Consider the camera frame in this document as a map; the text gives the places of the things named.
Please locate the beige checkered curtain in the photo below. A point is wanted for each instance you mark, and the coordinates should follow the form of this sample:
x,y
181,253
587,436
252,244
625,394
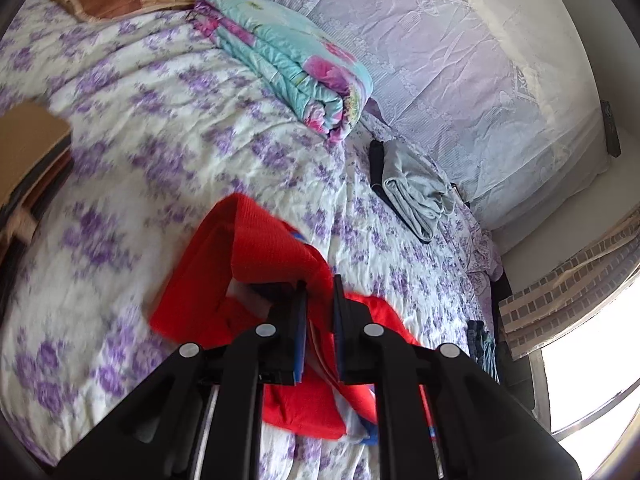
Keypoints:
x,y
573,291

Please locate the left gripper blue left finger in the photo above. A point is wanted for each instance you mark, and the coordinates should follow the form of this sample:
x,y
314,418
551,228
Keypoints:
x,y
198,415

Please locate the white lace covered headboard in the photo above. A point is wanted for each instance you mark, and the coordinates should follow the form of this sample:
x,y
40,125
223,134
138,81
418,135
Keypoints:
x,y
499,92

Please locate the purple floral bed sheet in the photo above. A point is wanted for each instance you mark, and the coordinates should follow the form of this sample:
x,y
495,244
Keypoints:
x,y
163,126

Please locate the folded grey pants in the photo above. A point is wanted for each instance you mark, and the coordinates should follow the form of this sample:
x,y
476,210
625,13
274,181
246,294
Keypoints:
x,y
420,194

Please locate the red pants with blue stripe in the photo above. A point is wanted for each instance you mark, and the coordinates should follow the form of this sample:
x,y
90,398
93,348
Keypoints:
x,y
240,242

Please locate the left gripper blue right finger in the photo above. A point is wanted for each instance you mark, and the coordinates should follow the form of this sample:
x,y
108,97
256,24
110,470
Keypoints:
x,y
440,416

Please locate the purple floral pillow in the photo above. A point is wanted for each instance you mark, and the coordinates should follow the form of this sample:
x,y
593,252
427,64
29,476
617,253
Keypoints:
x,y
480,251

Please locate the blue denim jeans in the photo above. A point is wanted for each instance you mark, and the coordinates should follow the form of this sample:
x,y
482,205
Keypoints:
x,y
482,348

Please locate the folded floral quilt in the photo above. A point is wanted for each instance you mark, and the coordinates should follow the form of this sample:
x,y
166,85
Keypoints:
x,y
325,86

